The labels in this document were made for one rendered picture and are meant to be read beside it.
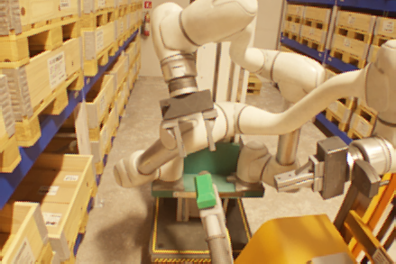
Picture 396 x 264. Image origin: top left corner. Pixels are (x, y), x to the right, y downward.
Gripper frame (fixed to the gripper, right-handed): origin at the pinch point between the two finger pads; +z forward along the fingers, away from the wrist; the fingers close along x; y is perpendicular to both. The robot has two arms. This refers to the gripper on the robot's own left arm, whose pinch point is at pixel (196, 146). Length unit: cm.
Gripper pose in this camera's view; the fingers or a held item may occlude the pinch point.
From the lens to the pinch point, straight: 68.5
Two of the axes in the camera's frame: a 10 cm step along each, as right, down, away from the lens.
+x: 9.7, -2.2, 0.0
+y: -0.1, -0.7, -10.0
